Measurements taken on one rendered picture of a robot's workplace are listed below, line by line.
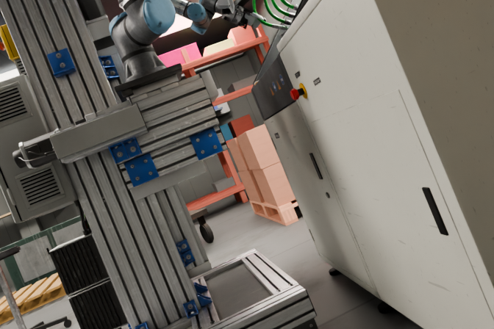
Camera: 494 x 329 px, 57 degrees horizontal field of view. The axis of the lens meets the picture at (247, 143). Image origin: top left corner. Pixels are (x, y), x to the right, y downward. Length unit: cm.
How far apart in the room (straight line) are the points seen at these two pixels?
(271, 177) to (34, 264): 414
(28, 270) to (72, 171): 530
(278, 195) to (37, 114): 237
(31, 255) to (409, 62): 640
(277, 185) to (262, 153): 28
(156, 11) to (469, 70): 92
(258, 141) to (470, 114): 285
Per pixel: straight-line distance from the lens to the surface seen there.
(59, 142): 141
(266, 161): 366
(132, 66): 155
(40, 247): 689
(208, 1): 221
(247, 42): 654
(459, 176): 90
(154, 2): 148
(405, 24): 89
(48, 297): 529
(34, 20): 184
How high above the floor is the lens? 71
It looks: level
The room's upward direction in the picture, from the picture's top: 22 degrees counter-clockwise
